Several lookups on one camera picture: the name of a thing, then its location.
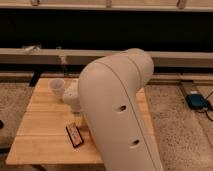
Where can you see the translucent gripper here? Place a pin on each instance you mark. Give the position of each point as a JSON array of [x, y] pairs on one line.
[[80, 120]]

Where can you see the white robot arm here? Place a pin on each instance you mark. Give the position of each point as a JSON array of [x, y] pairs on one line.
[[105, 94]]

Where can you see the white paper cup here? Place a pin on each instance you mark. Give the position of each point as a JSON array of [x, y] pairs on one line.
[[57, 87]]

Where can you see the blue device on floor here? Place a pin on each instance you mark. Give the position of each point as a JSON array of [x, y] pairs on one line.
[[196, 101]]

